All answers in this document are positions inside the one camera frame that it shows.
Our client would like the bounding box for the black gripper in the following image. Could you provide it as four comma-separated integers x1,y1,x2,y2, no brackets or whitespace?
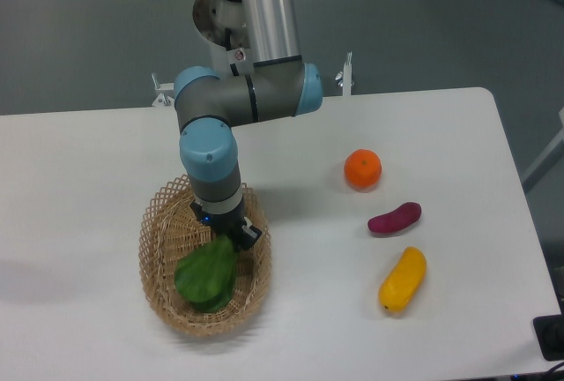
189,202,263,251

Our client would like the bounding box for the green bok choy vegetable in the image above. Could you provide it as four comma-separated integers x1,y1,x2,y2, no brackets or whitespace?
174,235,238,313

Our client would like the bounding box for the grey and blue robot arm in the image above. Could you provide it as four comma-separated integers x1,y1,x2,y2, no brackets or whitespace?
174,0,323,250

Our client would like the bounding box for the woven wicker basket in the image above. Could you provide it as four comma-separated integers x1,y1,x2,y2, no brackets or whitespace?
138,175,271,337

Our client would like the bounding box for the orange tangerine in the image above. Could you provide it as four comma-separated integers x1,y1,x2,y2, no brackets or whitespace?
344,149,382,190

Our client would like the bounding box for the yellow mango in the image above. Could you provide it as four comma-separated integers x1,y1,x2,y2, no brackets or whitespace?
378,246,427,313

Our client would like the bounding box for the purple sweet potato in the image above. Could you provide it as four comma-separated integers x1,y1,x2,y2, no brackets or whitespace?
367,202,422,235

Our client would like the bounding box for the black device at table edge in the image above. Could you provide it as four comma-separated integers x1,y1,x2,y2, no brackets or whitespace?
533,314,563,362

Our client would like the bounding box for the white table leg right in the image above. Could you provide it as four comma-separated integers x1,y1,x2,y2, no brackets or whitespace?
521,108,563,194

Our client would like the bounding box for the black cable on pedestal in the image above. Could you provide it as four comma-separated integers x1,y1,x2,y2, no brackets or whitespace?
225,26,241,77

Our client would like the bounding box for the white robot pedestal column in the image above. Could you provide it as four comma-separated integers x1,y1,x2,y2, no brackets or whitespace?
192,0,254,78

